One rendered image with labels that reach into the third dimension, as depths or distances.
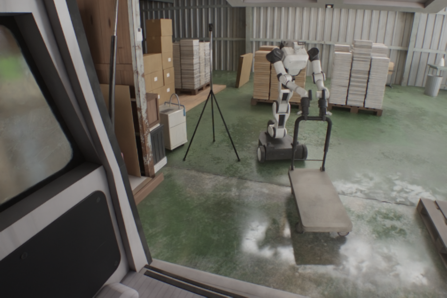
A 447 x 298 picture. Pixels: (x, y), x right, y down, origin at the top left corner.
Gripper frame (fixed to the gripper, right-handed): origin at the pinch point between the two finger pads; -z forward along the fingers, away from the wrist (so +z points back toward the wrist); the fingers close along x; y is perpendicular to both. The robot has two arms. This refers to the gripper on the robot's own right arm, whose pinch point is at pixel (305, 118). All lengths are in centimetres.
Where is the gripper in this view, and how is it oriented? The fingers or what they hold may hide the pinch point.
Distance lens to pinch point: 249.9
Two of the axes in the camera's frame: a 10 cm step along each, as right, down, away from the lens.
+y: 10.0, 0.3, -0.9
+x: -0.8, -1.5, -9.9
